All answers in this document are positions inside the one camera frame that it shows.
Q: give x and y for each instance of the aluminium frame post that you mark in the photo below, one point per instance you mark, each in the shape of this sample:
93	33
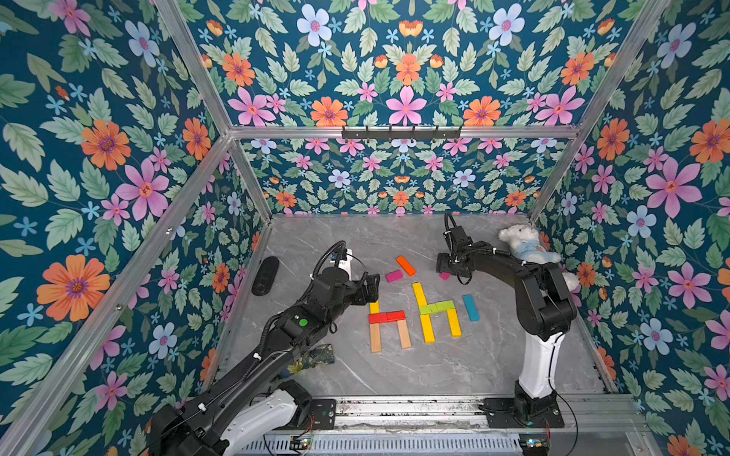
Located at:
183	39
648	19

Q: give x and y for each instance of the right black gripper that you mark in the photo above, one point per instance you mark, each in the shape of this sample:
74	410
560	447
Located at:
451	265

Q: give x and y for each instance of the natural wood block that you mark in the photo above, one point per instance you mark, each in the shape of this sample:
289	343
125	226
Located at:
404	335
375	338

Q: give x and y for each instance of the black oval case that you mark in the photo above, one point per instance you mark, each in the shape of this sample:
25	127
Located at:
266	276

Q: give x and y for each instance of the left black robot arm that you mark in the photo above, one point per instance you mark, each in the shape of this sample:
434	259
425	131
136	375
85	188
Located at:
230	415

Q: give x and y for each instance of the teal blue block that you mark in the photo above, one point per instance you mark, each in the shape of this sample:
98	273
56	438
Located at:
471	308

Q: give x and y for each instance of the white teddy bear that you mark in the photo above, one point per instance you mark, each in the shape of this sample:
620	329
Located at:
525	244

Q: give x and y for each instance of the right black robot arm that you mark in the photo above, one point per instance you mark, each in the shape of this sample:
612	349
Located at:
544	307

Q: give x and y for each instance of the long yellow block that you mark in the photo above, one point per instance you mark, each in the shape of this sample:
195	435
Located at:
427	329
374	308

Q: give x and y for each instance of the floral patterned pouch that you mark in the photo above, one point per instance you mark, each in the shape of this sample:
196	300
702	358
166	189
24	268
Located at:
322	355

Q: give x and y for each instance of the aluminium frame post back left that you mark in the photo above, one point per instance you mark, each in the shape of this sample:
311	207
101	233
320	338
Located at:
183	39

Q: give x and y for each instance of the metal base rail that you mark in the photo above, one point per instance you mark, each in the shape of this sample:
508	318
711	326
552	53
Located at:
583	412

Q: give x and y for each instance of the small lime green block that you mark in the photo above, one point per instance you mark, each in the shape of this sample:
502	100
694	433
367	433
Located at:
445	306

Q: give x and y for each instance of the horizontal aluminium frame bar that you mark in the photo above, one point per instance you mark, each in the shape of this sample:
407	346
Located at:
501	131

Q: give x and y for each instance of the red block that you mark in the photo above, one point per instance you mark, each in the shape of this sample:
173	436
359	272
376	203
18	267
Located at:
378	318
395	316

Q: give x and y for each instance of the long orange block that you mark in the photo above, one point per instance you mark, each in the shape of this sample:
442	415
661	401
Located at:
406	266

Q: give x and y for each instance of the lime green square block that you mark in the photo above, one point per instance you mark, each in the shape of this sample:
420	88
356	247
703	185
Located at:
431	309

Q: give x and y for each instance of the left aluminium frame bar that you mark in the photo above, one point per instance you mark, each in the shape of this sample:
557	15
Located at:
65	374

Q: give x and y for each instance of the black hook rail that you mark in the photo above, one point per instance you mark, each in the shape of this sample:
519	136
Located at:
424	134

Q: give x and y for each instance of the aluminium frame post back right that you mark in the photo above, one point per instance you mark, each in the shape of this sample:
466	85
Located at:
648	19

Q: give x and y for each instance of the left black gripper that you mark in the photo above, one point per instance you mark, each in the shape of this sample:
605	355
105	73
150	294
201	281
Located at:
371	294

